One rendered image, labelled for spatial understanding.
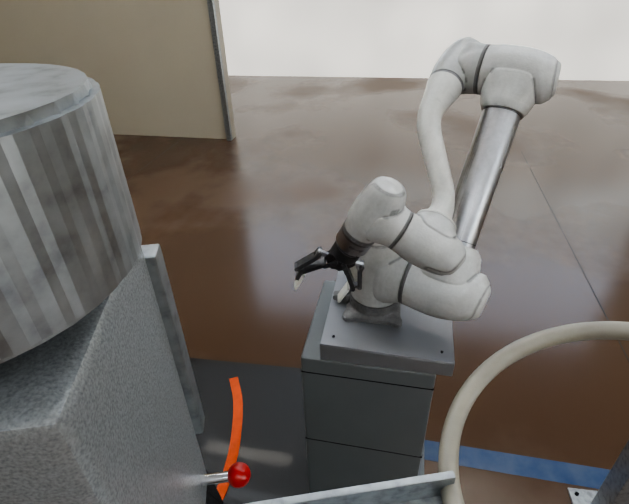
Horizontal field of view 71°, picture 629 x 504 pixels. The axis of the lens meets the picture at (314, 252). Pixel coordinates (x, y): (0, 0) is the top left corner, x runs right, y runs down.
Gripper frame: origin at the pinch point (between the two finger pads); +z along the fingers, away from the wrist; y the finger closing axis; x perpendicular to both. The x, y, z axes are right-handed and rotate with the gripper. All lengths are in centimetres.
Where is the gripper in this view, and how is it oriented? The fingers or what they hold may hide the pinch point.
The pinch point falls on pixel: (318, 290)
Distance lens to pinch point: 127.0
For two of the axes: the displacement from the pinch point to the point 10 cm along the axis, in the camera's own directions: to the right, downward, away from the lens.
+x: 0.2, -7.2, 6.9
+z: -3.9, 6.3, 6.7
